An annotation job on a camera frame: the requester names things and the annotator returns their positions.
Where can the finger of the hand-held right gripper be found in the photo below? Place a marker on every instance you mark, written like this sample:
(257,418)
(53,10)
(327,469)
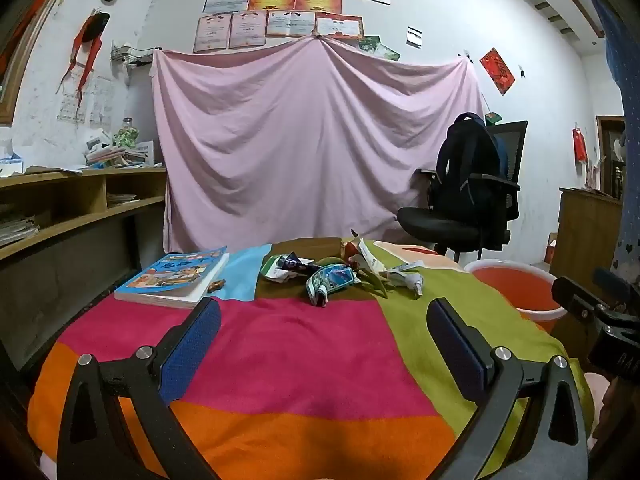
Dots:
(577,300)
(615,287)

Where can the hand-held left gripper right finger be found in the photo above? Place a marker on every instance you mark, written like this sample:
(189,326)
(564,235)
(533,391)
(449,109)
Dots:
(450,340)

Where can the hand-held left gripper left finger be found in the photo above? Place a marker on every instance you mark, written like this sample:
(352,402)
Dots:
(192,345)

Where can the orange plastic bin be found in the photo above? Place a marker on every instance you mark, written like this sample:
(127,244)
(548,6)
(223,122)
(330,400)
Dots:
(505,285)

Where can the green fruit peel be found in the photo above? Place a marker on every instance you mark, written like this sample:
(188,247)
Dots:
(375,282)

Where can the green white wrapper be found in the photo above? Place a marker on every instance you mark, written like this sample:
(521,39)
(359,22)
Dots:
(272,271)

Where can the white torn carton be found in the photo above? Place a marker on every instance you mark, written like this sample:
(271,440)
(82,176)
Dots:
(370,255)

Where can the black toothpaste tube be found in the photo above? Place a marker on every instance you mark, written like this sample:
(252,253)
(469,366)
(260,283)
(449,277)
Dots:
(295,261)

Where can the blue snack wrapper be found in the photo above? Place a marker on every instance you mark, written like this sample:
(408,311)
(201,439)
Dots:
(332,277)

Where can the cardboard box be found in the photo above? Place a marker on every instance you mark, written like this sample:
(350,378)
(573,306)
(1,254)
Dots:
(551,249)

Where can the wooden cabinet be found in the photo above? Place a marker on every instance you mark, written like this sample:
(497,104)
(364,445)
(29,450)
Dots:
(585,230)

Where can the blue comic book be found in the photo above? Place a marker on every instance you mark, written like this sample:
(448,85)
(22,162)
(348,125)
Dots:
(170,275)

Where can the colourful patchwork blanket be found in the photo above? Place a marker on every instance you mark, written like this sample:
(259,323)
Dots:
(300,350)

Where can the black office chair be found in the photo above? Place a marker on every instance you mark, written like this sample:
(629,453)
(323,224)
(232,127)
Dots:
(440,220)

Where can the wooden door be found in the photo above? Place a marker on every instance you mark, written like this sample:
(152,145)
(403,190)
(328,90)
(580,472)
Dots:
(602,150)

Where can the red hanging bag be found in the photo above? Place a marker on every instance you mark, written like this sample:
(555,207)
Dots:
(580,146)

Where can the papers in shelf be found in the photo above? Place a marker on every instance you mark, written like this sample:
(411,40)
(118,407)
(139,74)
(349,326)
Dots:
(122,200)

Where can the blue patterned curtain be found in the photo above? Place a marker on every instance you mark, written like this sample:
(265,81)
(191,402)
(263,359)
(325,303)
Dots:
(627,110)

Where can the dark blue backpack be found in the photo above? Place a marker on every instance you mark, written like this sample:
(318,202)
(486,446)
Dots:
(470,155)

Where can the green red card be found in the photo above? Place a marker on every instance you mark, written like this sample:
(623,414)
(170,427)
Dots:
(492,118)

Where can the stack of books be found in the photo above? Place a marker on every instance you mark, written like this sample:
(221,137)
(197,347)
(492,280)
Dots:
(107,156)

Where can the stack of grey papers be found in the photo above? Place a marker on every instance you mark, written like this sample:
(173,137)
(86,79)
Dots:
(17,229)

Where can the wooden shelf unit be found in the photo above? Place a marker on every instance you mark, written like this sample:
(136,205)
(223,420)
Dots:
(65,176)

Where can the glass candy jar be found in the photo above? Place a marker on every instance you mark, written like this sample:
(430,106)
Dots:
(126,136)

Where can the pink hanging sheet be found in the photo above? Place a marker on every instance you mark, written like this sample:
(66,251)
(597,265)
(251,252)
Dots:
(300,150)

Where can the blue tissue box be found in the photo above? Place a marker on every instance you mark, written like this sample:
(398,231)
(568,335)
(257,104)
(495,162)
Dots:
(11,165)

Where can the green photo prints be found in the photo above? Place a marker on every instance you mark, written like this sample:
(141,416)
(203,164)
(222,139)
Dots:
(385,51)

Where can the red scarf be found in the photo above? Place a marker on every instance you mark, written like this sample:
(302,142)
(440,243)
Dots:
(82,42)

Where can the red diamond wall poster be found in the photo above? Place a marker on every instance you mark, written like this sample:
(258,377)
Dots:
(497,71)

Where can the wall calendar sheets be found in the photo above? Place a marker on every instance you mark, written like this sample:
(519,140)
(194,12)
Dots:
(100,102)

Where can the black white wall sticker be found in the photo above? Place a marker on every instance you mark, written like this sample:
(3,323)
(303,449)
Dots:
(414,37)

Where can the group of wall certificates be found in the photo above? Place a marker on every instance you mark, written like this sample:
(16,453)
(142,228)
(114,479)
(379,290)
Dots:
(280,0)

